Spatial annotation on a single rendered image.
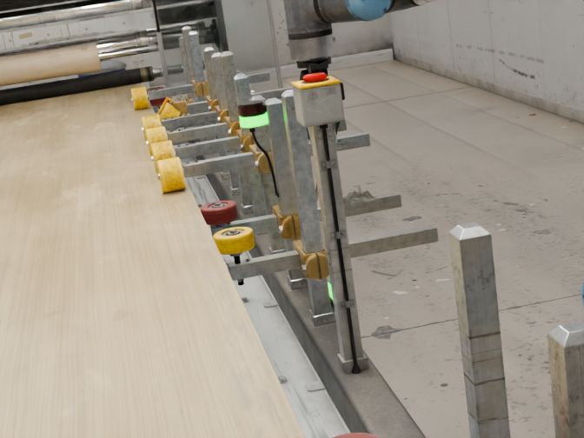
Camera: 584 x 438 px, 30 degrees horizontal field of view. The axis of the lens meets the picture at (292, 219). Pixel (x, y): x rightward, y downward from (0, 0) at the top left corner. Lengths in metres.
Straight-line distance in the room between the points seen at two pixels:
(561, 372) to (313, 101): 0.97
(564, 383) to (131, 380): 0.76
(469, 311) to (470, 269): 0.05
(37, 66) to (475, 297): 3.86
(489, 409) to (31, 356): 0.78
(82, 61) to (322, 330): 2.90
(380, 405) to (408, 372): 1.87
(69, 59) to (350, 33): 6.87
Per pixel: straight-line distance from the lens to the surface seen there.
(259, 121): 2.32
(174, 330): 1.70
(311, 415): 2.01
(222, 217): 2.38
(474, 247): 1.14
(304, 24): 2.19
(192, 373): 1.53
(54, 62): 4.87
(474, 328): 1.17
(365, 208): 2.47
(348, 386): 1.91
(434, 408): 3.43
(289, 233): 2.37
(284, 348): 2.33
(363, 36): 11.51
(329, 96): 1.81
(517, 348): 3.81
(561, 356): 0.93
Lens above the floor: 1.47
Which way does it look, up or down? 15 degrees down
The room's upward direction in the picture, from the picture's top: 8 degrees counter-clockwise
